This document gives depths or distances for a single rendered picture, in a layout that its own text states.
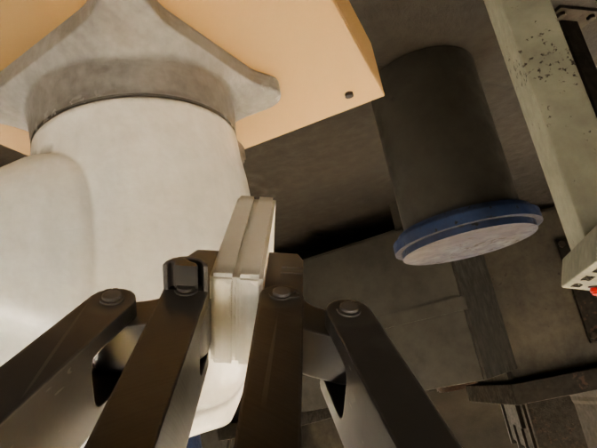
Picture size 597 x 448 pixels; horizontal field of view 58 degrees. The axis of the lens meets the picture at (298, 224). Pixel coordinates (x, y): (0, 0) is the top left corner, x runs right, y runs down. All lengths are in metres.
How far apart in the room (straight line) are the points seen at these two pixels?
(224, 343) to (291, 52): 0.32
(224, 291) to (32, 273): 0.20
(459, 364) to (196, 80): 1.82
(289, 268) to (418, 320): 1.98
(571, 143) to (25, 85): 0.70
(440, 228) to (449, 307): 1.04
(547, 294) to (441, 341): 0.84
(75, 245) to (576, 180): 0.69
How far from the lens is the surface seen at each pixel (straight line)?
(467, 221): 1.09
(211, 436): 3.65
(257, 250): 0.17
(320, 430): 3.87
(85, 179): 0.35
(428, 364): 2.14
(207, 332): 0.16
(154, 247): 0.33
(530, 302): 2.79
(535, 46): 0.94
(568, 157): 0.86
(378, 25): 1.17
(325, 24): 0.44
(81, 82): 0.39
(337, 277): 2.29
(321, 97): 0.52
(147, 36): 0.39
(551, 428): 6.87
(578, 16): 1.39
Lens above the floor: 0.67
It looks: 17 degrees down
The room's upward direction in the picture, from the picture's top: 169 degrees clockwise
